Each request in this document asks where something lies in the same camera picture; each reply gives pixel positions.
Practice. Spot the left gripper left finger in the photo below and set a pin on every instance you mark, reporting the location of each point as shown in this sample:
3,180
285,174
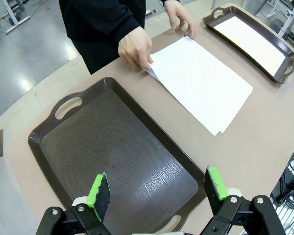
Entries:
100,193

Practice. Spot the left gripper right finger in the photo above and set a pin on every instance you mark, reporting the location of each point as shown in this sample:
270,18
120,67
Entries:
216,191

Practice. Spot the white A4 paper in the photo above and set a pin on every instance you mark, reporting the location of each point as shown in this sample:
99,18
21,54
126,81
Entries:
198,85
250,44

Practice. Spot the person's left forearm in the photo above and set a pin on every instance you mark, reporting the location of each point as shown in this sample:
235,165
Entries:
170,1

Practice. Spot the person's right forearm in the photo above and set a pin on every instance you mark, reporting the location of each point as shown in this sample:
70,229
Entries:
122,24

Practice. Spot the person's right hand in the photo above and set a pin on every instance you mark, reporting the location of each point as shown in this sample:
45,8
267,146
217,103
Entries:
137,49

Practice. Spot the person's left hand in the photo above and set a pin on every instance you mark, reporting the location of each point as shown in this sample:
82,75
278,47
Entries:
181,19

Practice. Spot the brown plastic serving tray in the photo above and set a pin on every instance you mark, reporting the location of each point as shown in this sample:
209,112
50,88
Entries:
112,147
267,36

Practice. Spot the black power adapter box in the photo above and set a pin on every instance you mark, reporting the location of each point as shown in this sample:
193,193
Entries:
290,178

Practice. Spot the person torso black sweater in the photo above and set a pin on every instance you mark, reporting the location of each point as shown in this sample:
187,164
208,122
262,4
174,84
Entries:
100,31

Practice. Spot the white metal stand leg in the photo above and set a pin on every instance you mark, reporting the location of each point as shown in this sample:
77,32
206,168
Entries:
290,19

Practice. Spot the white desk leg frame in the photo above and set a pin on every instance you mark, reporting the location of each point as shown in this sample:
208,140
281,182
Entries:
13,12

